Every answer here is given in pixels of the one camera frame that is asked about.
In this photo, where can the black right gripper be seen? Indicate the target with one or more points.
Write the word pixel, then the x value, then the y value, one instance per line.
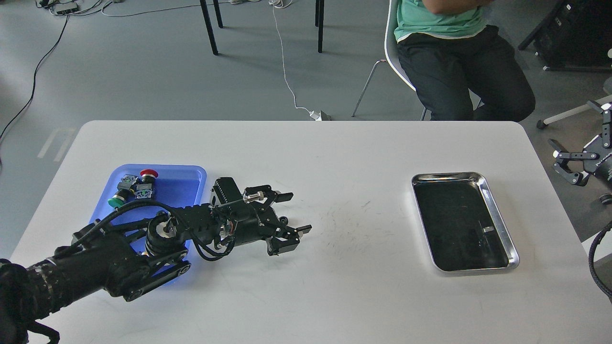
pixel 602 160

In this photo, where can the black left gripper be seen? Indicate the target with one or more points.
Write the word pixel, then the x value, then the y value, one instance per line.
pixel 263 223

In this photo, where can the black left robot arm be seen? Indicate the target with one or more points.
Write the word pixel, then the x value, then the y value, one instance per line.
pixel 100 257

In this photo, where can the blue plastic tray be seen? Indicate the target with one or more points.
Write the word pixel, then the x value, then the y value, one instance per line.
pixel 176 186

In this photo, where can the silver metal tray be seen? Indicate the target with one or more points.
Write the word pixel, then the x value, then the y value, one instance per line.
pixel 464 229

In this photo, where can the black equipment case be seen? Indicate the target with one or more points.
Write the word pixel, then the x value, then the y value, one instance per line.
pixel 574 36

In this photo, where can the white power adapter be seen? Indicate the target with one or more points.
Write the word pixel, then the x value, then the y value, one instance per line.
pixel 319 115

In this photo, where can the seated person green shirt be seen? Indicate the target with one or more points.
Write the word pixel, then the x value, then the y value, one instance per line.
pixel 505 91

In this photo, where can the white plastic chair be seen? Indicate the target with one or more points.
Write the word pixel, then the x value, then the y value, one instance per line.
pixel 392 57

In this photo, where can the black table leg left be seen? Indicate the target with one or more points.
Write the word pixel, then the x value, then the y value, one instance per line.
pixel 208 23

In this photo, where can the black table leg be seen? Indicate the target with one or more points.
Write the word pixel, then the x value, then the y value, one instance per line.
pixel 208 23
pixel 319 23

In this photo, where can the black table leg right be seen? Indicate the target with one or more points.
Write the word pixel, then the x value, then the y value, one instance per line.
pixel 319 23

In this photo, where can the power strip on floor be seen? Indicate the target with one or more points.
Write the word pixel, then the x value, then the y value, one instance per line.
pixel 58 7

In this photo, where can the red push button switch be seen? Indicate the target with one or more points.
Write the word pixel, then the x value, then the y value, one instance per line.
pixel 145 188

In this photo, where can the green push button switch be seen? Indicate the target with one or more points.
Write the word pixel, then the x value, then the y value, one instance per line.
pixel 125 189

